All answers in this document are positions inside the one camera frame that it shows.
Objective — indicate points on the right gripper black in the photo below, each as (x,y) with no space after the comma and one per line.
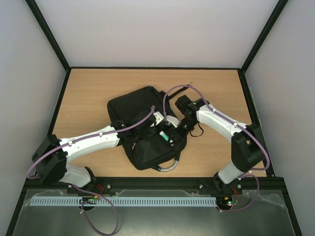
(177,134)

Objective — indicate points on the black student backpack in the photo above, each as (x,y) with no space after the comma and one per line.
(156,153)

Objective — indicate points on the white glue stick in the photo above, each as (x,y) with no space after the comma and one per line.
(165,136)

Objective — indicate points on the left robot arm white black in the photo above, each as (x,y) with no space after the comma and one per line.
(52,159)

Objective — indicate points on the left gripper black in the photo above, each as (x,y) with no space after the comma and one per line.
(148,137)

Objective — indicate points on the black frame rail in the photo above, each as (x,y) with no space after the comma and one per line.
(202,185)

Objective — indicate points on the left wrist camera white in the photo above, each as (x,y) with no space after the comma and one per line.
(159,117)

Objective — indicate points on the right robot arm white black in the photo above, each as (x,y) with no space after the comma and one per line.
(247,145)

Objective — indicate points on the light blue cable duct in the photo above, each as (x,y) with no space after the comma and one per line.
(125,201)

